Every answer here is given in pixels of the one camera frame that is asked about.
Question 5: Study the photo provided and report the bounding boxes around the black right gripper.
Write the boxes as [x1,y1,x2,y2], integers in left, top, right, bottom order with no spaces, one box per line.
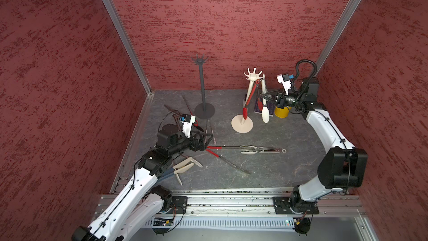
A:
[262,87,304,109]

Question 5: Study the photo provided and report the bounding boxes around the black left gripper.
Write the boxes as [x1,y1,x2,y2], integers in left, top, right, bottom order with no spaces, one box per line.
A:
[169,129,213,156]

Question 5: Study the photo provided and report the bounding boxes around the small red silicone tongs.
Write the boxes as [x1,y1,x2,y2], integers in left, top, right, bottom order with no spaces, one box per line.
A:
[243,79,261,119]

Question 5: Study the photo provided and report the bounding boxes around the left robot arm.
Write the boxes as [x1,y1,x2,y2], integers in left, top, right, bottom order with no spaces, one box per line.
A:
[71,129,213,241]

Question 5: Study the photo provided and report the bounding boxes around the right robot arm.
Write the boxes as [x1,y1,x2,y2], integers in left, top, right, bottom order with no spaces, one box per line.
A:
[261,59,368,215]

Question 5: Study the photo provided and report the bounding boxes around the red looped long steel tongs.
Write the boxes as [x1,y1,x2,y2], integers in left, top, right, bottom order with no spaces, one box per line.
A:
[204,145,252,176]

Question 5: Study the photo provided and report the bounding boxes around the dark grey utensil rack stand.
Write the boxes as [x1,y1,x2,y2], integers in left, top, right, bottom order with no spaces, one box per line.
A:
[193,55,215,119]

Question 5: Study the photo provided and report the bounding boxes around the cream utensil rack stand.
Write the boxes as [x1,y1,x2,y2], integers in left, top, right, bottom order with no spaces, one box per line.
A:
[231,68,263,133]

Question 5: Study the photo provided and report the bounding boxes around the scalloped steel serving tongs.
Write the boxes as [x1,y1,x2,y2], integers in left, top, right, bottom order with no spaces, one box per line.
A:
[239,145,287,155]

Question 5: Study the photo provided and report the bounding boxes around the purple book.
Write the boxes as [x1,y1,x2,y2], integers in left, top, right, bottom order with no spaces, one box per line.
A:
[254,98,275,117]

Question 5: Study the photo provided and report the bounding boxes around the yellow metal pencil bucket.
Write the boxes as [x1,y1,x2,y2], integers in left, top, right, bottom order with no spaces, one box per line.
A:
[274,107,290,119]

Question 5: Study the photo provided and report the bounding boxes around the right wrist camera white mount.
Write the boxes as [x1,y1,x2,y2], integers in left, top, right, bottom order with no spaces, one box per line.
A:
[276,74,294,95]

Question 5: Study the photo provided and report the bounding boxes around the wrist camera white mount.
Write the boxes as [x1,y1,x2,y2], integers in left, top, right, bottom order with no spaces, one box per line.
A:
[276,74,294,95]
[180,114,196,138]

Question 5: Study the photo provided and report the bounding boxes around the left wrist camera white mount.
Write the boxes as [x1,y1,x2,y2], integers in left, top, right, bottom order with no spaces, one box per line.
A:
[180,114,196,138]

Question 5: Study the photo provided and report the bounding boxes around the cream blue handled tongs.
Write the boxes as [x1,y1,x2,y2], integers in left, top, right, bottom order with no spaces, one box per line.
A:
[156,155,203,186]

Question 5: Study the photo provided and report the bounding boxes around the pink handled tweezers tongs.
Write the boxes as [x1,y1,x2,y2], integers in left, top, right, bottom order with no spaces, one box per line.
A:
[205,119,216,145]

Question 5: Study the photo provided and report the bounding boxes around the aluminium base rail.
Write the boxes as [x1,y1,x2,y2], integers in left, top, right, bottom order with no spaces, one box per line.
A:
[97,187,370,238]

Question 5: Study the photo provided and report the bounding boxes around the aluminium corner post right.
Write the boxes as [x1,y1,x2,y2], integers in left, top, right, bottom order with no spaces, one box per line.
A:
[316,0,362,75]

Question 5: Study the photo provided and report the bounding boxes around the aluminium corner post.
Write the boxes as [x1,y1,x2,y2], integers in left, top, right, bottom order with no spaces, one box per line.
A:
[316,0,362,75]
[102,0,152,96]

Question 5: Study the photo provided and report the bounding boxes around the aluminium corner post left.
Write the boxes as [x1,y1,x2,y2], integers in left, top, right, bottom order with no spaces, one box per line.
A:
[102,0,152,96]

